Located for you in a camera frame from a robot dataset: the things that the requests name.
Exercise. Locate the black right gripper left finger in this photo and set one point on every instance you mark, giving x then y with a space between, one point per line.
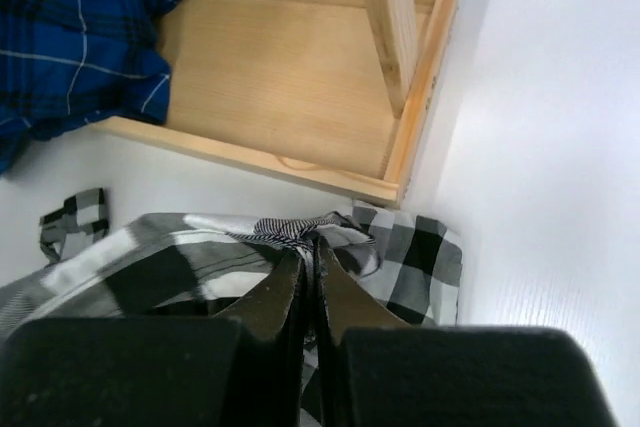
241 367

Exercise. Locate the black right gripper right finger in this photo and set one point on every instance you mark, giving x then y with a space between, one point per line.
377 370

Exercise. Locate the black white checkered shirt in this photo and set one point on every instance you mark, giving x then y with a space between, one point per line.
410 264

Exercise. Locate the blue plaid shirt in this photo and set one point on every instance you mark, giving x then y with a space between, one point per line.
66 64

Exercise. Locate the wooden clothes rack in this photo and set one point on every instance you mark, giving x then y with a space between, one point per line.
328 93

